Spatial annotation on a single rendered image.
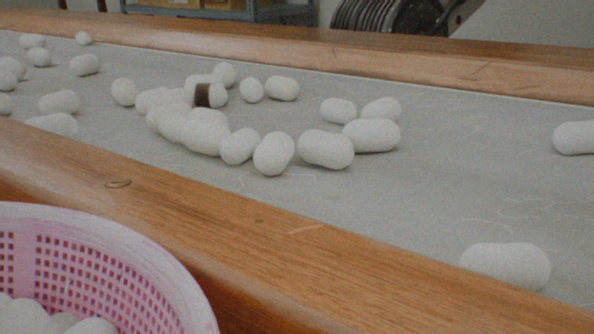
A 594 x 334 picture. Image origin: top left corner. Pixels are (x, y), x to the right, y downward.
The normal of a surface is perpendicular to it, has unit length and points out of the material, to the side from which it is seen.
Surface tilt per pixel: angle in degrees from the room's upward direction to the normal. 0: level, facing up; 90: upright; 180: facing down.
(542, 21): 90
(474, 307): 0
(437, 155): 0
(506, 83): 45
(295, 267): 0
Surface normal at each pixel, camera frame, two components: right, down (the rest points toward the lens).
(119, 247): -0.67, 0.03
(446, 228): -0.04, -0.93
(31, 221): -0.30, 0.09
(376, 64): -0.49, -0.45
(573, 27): -0.68, 0.28
